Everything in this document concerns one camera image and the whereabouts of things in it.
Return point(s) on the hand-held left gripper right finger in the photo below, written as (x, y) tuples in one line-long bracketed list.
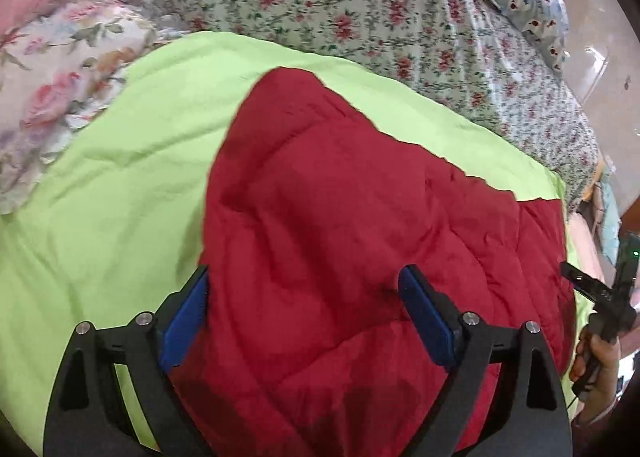
[(425, 317)]

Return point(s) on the person's right hand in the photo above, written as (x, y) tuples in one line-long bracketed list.
[(605, 377)]

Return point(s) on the lime green bedsheet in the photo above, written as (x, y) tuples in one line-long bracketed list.
[(125, 187)]

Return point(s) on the red quilted jacket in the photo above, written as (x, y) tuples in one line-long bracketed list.
[(325, 212)]

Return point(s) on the pale pink blanket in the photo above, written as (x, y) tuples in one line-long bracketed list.
[(585, 247)]

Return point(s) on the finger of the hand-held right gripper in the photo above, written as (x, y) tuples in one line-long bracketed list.
[(582, 282)]

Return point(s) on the large rose print pillow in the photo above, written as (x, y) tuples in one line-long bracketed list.
[(50, 87)]

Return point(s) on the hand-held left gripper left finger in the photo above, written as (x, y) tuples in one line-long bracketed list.
[(187, 319)]

